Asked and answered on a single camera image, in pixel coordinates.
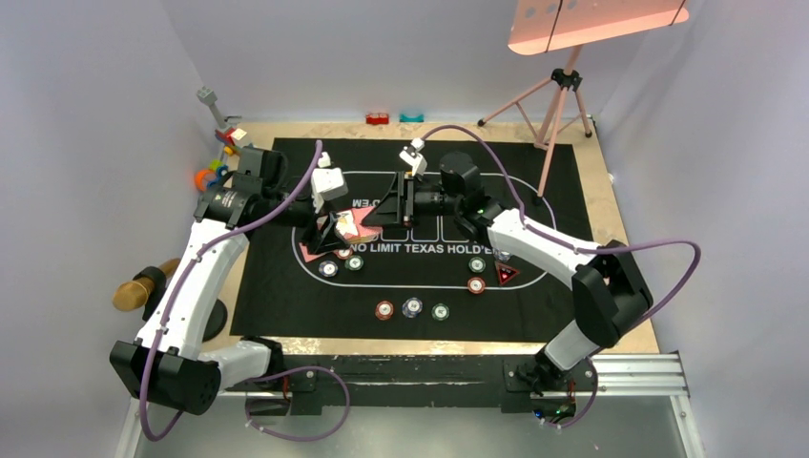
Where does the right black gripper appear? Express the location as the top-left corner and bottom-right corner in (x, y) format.
(363, 171), (463, 230)

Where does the red backed playing card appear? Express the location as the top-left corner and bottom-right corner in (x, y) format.
(299, 243), (321, 263)

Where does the pink playing card box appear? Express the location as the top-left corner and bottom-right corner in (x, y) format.
(335, 206), (383, 244)

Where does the red poker chip stack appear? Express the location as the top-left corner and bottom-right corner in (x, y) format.
(375, 301), (395, 321)

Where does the blue poker chip stack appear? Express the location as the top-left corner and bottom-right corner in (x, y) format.
(402, 297), (424, 319)

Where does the green poker chip stack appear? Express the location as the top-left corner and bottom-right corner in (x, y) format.
(431, 303), (450, 322)

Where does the red triangular button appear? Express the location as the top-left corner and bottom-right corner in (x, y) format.
(495, 261), (520, 286)

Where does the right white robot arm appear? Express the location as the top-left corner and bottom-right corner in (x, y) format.
(362, 138), (653, 388)

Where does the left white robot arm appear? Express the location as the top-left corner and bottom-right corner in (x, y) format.
(110, 141), (341, 416)

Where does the black poker table mat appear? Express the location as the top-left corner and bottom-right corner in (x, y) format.
(231, 140), (592, 343)

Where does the teal small block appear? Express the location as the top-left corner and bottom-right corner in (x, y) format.
(399, 112), (425, 123)

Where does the red small block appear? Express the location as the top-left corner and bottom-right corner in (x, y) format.
(364, 112), (390, 125)

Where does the colourful toy block train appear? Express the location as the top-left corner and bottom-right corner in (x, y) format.
(215, 127), (252, 156)

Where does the gold microphone on stand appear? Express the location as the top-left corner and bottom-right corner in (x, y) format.
(112, 258), (229, 343)

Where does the pink music stand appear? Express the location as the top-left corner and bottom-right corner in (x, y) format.
(477, 0), (690, 199)

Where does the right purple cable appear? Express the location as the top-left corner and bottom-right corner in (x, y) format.
(420, 124), (703, 431)

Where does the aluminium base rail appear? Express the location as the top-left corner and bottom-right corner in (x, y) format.
(115, 354), (705, 457)

